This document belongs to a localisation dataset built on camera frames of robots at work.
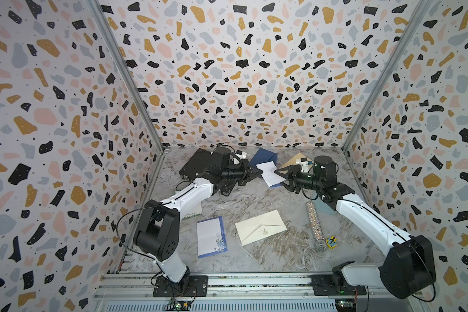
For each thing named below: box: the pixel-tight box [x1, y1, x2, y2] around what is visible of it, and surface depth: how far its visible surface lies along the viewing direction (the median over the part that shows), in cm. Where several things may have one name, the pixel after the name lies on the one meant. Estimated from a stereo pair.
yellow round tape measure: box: [325, 235, 338, 249], surface depth 86 cm
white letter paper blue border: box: [196, 215, 229, 259], surface depth 88 cm
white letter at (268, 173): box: [255, 161, 286, 188], surface depth 81 cm
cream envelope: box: [234, 209, 288, 247], surface depth 92 cm
